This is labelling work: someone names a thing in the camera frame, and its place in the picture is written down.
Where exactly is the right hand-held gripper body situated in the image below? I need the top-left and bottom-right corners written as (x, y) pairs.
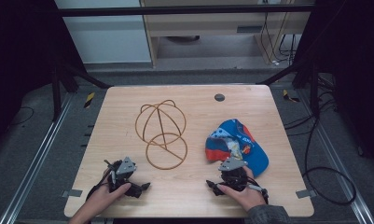
top-left (217, 156), bottom-right (250, 192)

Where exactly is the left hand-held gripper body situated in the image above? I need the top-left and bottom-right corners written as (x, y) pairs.
top-left (104, 156), bottom-right (138, 194)

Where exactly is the blue and red cap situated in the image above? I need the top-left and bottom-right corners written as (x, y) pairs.
top-left (204, 118), bottom-right (270, 178)

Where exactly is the person's right hand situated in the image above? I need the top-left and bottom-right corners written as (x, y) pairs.
top-left (216, 165), bottom-right (268, 213)

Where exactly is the person's left hand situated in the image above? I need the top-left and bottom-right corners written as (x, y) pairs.
top-left (85, 182), bottom-right (132, 217)

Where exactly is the grey tape strip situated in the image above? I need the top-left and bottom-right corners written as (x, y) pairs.
top-left (295, 189), bottom-right (318, 200)
top-left (61, 189), bottom-right (84, 199)

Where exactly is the yellow and black tape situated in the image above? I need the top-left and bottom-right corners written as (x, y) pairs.
top-left (83, 91), bottom-right (96, 109)
top-left (282, 89), bottom-right (301, 104)

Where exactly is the black metal stand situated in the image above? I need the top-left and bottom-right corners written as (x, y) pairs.
top-left (49, 59), bottom-right (113, 123)
top-left (255, 57), bottom-right (322, 119)

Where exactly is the white cabinet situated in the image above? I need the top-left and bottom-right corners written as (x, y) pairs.
top-left (54, 0), bottom-right (153, 65)

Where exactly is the light wooden desk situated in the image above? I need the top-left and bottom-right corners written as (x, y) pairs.
top-left (139, 0), bottom-right (316, 68)

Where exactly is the black curtain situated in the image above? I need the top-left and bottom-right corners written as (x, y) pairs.
top-left (0, 0), bottom-right (87, 152)
top-left (294, 0), bottom-right (374, 174)

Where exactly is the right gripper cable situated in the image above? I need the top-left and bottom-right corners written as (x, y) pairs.
top-left (245, 175), bottom-right (270, 205)

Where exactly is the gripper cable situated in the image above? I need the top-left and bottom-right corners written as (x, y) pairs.
top-left (245, 175), bottom-right (270, 205)
top-left (85, 169), bottom-right (114, 201)

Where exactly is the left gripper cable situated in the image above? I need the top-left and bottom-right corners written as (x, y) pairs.
top-left (85, 169), bottom-right (114, 201)

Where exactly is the gold wire hat stand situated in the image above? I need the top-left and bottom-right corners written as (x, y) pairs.
top-left (134, 99), bottom-right (188, 171)

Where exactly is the looped black floor cable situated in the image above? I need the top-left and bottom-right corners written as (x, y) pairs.
top-left (301, 117), bottom-right (357, 206)

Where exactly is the aluminium floor rail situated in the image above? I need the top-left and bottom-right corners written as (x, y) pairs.
top-left (298, 89), bottom-right (374, 224)
top-left (0, 92), bottom-right (75, 224)

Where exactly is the thin black floor cable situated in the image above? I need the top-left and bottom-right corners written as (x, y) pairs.
top-left (9, 105), bottom-right (35, 127)

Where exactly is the hanging black cables bundle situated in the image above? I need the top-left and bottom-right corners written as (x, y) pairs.
top-left (259, 11), bottom-right (298, 67)

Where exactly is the black horizontal frame bar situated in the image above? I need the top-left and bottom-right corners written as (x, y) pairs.
top-left (58, 4), bottom-right (315, 18)

